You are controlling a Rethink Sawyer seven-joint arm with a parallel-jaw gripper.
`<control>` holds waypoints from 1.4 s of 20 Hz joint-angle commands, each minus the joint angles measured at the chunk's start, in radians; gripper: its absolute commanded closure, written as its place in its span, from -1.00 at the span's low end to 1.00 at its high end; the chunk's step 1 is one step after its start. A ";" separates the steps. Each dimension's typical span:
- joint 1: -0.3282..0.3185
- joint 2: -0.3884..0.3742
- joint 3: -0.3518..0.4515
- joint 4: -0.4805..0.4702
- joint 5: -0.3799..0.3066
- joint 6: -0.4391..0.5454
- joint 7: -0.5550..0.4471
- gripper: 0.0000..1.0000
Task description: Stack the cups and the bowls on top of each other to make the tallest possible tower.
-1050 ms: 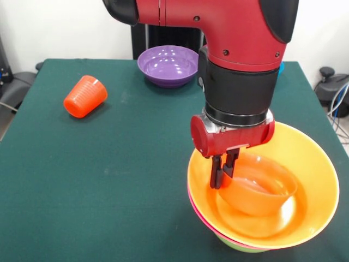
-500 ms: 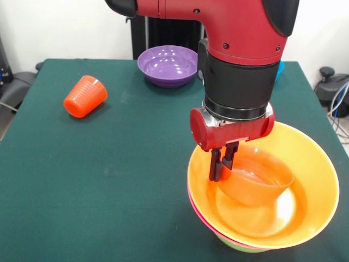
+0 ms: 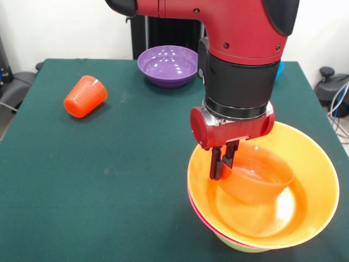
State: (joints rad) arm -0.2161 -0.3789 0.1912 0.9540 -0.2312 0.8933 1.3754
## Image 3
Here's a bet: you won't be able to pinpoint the orange-red plastic cup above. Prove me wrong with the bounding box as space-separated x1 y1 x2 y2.
63 75 109 119

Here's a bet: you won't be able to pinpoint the medium green bowl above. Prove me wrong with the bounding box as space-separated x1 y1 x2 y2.
216 234 269 254

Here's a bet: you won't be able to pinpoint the small orange bowl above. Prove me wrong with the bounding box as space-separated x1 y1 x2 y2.
216 141 295 205

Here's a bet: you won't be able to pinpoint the small blue bowl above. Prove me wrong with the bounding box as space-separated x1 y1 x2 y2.
275 61 285 84

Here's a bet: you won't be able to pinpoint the large pink bowl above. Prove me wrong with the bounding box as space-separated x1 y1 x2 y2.
186 185 270 251

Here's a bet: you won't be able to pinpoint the black electronics box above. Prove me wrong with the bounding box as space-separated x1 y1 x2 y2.
0 37 14 82

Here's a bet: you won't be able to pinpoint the dark green tablecloth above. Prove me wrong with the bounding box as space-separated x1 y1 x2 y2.
0 58 349 262

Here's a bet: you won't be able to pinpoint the purple bowl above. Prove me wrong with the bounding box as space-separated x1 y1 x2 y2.
137 45 199 88

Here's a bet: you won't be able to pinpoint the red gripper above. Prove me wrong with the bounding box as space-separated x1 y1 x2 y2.
190 106 276 182

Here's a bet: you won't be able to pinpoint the blue and white cables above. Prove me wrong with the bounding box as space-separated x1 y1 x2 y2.
327 81 349 142

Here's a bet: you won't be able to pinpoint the large orange bowl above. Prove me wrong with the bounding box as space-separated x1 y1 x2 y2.
186 121 340 249

